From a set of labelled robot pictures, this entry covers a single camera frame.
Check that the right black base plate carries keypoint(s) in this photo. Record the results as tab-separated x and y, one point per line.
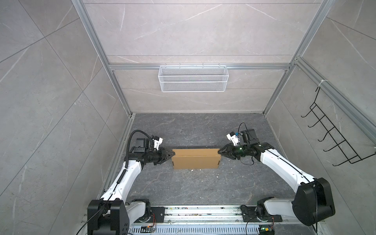
248	216

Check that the aluminium mounting rail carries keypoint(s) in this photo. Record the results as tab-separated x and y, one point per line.
204	214

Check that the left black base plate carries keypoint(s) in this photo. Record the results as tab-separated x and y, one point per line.
158	213

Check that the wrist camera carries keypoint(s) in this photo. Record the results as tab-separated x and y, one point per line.
144	145
248	137

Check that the white cable duct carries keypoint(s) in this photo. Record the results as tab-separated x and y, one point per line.
197	230

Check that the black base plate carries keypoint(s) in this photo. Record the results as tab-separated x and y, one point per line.
248	216
158	213

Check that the white wire mesh basket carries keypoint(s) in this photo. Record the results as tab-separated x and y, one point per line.
179	79

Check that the black wire hook rack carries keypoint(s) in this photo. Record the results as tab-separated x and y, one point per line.
340	142

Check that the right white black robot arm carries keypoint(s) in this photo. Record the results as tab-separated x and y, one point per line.
313	201

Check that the brown cardboard box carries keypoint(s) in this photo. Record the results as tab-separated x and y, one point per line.
196	158

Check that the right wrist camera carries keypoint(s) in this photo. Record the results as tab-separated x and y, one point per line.
248	137

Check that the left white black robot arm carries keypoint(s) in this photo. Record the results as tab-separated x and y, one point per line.
111	214

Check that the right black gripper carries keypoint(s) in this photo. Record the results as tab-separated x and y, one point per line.
229	151

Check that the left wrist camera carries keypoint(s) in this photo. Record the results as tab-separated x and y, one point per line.
144	145

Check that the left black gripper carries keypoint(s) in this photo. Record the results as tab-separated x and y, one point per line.
163	155

